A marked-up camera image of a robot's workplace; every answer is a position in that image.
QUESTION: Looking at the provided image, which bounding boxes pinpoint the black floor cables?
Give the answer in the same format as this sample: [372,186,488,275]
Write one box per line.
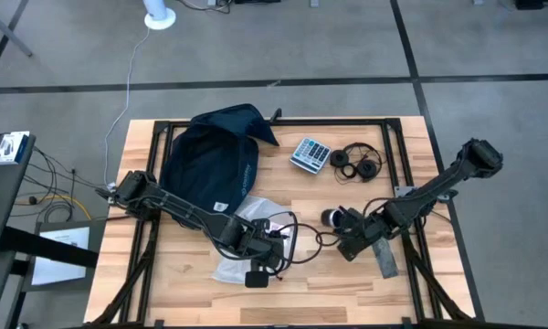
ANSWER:
[8,145,118,226]

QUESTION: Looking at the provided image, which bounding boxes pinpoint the grey metal pole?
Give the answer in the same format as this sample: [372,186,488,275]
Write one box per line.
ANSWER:
[0,0,34,58]

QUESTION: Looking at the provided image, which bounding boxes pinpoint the clear mesh zip pouch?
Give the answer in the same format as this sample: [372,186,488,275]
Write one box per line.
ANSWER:
[209,195,299,285]

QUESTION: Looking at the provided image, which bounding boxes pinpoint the white and blue box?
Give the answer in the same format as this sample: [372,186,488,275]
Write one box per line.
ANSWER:
[0,131,31,165]

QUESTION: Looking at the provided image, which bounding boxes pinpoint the white paper sheet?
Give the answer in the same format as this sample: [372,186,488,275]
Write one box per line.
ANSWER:
[30,227,91,287]

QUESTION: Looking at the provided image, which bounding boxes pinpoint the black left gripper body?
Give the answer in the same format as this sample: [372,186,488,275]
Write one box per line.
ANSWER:
[230,218,288,289]

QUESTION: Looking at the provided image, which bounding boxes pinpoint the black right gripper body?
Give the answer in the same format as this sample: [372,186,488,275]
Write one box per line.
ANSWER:
[335,206,394,262]

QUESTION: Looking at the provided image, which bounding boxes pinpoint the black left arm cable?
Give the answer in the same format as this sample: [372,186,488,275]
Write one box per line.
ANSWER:
[267,210,340,267]

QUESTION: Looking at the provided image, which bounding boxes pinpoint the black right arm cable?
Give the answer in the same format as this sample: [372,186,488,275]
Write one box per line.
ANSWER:
[362,196,394,218]

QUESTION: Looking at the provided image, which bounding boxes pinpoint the yellow cable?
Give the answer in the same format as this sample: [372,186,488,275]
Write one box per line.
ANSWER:
[39,193,94,222]

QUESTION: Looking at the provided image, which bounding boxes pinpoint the dark side desk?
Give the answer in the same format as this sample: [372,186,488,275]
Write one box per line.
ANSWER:
[0,132,37,329]

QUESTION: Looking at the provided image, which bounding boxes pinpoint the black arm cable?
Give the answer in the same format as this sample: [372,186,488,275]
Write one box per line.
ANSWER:
[267,210,340,267]
[362,196,394,218]

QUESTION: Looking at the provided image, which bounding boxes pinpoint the dark grey strip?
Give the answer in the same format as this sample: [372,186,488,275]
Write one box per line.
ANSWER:
[371,236,400,280]

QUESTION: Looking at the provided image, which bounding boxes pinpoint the black desk crossbar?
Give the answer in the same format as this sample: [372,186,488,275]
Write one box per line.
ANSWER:
[0,226,100,270]

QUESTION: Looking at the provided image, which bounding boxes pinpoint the white floor cable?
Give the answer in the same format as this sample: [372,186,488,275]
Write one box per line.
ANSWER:
[101,27,152,188]

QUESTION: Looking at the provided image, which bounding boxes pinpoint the black metal table frame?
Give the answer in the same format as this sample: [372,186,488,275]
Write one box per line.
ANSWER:
[84,117,485,329]

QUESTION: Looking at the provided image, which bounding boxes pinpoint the grey calculator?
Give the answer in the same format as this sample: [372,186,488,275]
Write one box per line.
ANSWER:
[289,137,332,175]

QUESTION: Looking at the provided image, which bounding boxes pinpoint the grey board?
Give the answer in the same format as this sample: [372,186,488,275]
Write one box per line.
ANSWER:
[21,218,109,293]

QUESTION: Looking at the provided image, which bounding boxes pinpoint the white pedestal stand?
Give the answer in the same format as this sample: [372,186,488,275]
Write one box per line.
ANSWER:
[142,0,177,31]

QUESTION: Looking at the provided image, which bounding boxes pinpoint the dark navy duffel bag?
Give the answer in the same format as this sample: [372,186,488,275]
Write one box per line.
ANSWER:
[158,103,280,217]

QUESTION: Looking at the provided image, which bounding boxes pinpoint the black power cable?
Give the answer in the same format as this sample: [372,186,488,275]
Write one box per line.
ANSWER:
[177,0,235,15]

